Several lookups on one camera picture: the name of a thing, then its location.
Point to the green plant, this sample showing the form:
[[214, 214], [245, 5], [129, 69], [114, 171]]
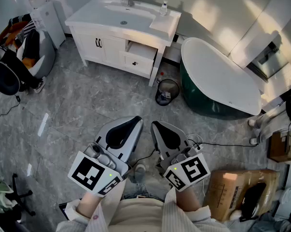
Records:
[[0, 192]]

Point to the clear soap bottle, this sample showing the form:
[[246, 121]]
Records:
[[163, 10]]

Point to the black chair base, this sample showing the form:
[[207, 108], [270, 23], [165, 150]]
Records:
[[18, 197]]

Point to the white and green bathtub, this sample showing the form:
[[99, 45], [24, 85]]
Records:
[[215, 76]]

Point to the small black plastic part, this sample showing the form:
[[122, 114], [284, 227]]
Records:
[[134, 63]]

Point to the large cardboard box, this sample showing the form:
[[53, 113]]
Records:
[[222, 190]]

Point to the small cardboard box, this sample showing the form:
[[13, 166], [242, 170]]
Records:
[[280, 149]]

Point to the metal sink drain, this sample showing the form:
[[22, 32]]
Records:
[[123, 22]]

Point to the grey bean bag chair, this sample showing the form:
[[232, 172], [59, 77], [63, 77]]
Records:
[[47, 54]]

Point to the person's grey shoe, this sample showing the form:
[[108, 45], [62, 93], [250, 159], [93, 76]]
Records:
[[140, 171]]

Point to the person's right forearm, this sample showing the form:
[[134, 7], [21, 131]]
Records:
[[186, 199]]

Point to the person's left forearm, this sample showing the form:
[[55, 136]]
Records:
[[89, 202]]

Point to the black round stool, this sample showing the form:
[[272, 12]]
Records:
[[3, 81]]

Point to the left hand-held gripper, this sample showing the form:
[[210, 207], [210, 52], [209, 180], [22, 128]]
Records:
[[87, 173]]

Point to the clear glass cup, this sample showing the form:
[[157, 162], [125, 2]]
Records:
[[123, 1]]

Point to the person's blue jeans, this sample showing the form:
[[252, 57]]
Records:
[[138, 190]]

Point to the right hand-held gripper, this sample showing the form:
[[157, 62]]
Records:
[[193, 169]]

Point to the white vanity cabinet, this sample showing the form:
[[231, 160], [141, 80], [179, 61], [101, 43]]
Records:
[[92, 47]]

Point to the red-capped bottle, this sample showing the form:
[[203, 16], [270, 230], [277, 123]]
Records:
[[159, 78]]

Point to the person's cream knit top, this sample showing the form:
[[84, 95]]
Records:
[[140, 216]]

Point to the black and orange garment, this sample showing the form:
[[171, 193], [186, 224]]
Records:
[[31, 45]]

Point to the dark flat device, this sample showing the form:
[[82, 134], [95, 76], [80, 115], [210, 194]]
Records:
[[63, 210]]

